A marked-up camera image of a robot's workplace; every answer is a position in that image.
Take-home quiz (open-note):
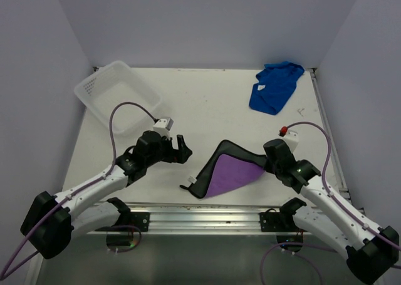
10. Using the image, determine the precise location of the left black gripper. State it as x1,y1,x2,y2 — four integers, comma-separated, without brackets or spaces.
145,134,192,167

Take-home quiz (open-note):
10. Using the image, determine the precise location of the purple towel black trim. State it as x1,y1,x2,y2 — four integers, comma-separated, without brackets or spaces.
180,140,267,199

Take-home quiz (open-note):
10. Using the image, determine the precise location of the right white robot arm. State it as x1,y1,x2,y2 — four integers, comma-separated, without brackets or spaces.
263,139,400,284

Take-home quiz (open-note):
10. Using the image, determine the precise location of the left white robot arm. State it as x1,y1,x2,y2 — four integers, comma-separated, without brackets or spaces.
21,130,192,259

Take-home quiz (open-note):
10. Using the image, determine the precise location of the blue towel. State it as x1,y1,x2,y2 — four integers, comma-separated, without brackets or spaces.
249,61,305,115

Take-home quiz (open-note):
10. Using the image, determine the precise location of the white plastic basket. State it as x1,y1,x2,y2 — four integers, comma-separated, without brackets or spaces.
74,61,164,127

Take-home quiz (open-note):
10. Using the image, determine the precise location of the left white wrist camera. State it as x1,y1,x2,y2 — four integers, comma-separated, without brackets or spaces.
152,117,174,139

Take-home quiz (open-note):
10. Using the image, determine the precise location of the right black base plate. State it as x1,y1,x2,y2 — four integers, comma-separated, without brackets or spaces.
259,209,285,232

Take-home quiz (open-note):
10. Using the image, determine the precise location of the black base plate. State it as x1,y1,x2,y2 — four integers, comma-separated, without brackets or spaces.
123,212,150,232
259,209,285,232

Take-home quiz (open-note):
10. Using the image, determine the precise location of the aluminium mounting rail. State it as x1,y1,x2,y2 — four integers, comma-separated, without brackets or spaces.
84,203,366,236

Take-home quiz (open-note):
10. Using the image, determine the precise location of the right side aluminium rail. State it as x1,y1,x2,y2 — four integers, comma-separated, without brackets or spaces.
307,68,352,202

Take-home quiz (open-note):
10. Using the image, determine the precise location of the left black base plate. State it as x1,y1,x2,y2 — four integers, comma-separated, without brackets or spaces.
123,212,150,232

